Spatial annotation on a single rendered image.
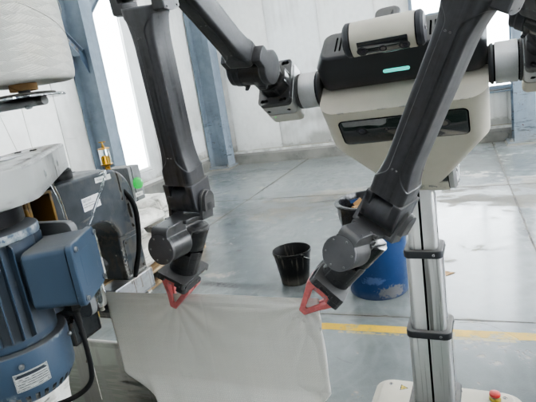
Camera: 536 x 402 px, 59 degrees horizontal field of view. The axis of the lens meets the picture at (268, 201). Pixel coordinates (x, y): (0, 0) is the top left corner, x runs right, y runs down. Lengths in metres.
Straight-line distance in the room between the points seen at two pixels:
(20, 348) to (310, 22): 8.65
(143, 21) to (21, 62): 0.19
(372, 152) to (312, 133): 7.97
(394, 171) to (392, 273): 2.49
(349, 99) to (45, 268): 0.78
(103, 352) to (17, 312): 1.02
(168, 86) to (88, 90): 6.24
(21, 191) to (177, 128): 0.28
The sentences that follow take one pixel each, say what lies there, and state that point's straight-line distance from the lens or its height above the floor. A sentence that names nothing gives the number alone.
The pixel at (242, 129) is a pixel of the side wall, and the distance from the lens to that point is 9.70.
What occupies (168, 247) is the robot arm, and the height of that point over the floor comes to 1.22.
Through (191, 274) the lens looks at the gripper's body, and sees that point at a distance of 0.96.
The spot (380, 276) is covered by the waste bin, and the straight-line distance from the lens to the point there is 3.18.
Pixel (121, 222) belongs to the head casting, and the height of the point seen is 1.21.
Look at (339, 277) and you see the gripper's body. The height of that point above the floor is 1.14.
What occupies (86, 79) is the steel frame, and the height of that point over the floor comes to 1.93.
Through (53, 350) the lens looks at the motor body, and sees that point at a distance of 0.78.
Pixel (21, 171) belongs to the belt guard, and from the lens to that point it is 0.72.
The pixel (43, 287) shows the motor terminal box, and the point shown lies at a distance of 0.72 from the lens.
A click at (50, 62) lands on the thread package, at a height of 1.55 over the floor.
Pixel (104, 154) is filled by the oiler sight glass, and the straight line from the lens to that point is 1.18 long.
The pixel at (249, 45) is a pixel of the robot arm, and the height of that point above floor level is 1.56.
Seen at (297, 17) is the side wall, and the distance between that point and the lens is 9.22.
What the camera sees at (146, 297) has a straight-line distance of 1.07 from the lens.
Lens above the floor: 1.47
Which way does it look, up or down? 13 degrees down
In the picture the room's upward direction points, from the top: 9 degrees counter-clockwise
